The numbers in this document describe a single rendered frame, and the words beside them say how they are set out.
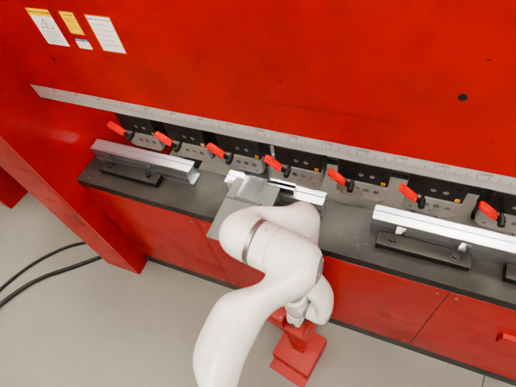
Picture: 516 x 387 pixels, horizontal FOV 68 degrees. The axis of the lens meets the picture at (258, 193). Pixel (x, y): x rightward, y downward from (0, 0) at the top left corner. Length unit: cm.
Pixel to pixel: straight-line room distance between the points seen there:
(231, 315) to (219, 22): 63
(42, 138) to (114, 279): 116
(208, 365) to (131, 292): 182
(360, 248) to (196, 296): 123
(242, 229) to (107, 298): 189
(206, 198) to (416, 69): 99
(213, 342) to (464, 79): 70
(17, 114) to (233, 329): 121
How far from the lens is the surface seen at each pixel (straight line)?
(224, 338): 73
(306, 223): 86
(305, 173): 122
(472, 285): 144
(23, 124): 168
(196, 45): 103
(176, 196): 162
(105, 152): 180
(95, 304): 260
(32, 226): 316
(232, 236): 77
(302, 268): 72
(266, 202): 136
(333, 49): 89
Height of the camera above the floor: 214
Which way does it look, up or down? 55 degrees down
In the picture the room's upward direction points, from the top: 14 degrees counter-clockwise
